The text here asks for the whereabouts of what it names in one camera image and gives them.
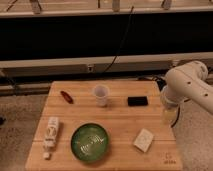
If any green glass bowl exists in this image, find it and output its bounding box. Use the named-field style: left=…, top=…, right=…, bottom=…
left=70, top=123, right=109, bottom=163

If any white squeeze tube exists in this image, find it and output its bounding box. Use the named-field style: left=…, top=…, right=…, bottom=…
left=44, top=117, right=59, bottom=150

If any red chili pepper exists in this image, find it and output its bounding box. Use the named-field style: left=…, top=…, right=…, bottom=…
left=60, top=91, right=74, bottom=104

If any white sponge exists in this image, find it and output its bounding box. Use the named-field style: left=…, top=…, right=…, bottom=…
left=134, top=129, right=154, bottom=153

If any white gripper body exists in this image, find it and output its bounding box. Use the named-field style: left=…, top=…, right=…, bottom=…
left=162, top=106, right=177, bottom=125

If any translucent plastic cup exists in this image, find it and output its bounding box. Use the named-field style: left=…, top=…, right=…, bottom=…
left=92, top=85, right=109, bottom=107

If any small white cube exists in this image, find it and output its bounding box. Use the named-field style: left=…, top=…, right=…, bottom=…
left=43, top=152, right=51, bottom=160

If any black hanging cable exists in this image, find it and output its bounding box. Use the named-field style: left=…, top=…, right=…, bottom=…
left=101, top=5, right=136, bottom=74

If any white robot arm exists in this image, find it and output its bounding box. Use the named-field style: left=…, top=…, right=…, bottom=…
left=160, top=61, right=213, bottom=125

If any blue black device on floor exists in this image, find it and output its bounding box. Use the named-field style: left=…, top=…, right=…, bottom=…
left=153, top=76, right=166, bottom=90

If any black rectangular block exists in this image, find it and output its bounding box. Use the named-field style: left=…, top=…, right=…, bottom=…
left=127, top=96, right=148, bottom=106

